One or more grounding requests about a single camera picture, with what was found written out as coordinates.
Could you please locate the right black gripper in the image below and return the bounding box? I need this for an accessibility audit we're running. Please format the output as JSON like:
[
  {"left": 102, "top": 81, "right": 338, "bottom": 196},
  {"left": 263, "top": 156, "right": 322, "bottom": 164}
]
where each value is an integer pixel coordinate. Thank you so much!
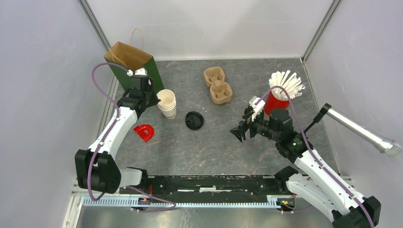
[{"left": 229, "top": 107, "right": 280, "bottom": 143}]

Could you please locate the stack of white paper cups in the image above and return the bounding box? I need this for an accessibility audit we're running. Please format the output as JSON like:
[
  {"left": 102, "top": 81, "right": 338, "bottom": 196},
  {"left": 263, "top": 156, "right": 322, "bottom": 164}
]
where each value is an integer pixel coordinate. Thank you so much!
[{"left": 157, "top": 89, "right": 177, "bottom": 119}]

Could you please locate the stack of black lids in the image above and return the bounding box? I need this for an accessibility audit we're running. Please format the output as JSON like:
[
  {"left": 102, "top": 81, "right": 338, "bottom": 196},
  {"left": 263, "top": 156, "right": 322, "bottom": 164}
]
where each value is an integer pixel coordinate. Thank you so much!
[{"left": 185, "top": 111, "right": 204, "bottom": 130}]

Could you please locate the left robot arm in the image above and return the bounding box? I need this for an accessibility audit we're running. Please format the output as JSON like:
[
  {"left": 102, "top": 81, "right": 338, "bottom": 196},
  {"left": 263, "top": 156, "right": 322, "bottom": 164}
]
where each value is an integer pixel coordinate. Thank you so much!
[{"left": 75, "top": 76, "right": 159, "bottom": 194}]

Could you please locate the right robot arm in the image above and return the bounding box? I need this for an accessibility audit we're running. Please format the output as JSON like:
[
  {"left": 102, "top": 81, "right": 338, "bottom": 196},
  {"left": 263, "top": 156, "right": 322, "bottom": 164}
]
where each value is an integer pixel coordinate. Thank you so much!
[{"left": 230, "top": 106, "right": 381, "bottom": 228}]

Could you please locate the red cup holder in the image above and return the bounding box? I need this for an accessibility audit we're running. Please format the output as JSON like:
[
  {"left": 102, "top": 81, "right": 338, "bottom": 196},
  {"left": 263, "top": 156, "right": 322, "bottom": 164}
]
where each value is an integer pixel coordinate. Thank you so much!
[{"left": 263, "top": 92, "right": 289, "bottom": 115}]

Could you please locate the red D-shaped object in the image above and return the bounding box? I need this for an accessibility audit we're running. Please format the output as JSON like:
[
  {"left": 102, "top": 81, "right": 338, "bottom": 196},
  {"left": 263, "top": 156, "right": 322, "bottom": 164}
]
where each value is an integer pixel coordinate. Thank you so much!
[{"left": 134, "top": 124, "right": 154, "bottom": 142}]

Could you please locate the stack of cardboard cup carriers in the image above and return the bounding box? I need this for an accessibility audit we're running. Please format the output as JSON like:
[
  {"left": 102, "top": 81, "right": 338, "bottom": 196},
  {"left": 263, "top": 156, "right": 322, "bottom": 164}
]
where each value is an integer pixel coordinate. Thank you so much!
[{"left": 203, "top": 66, "right": 233, "bottom": 105}]

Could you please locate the green paper bag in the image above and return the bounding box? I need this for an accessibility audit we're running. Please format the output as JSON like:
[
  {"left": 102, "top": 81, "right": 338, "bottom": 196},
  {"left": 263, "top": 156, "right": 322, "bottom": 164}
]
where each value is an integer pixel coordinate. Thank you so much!
[{"left": 104, "top": 28, "right": 164, "bottom": 93}]

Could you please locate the silver microphone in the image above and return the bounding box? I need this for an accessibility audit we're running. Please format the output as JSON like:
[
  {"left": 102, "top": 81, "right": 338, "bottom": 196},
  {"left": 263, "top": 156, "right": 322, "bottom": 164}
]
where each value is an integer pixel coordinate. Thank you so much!
[{"left": 319, "top": 103, "right": 403, "bottom": 158}]

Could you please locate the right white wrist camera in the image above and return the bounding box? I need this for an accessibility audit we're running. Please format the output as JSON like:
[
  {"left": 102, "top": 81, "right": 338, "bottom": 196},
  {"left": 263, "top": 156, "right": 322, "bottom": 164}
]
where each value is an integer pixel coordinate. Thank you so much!
[{"left": 249, "top": 96, "right": 265, "bottom": 122}]

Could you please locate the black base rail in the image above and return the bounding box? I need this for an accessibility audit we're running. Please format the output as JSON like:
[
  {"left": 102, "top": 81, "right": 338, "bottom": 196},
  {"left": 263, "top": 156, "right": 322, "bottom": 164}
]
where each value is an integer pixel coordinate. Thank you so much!
[{"left": 136, "top": 175, "right": 292, "bottom": 203}]

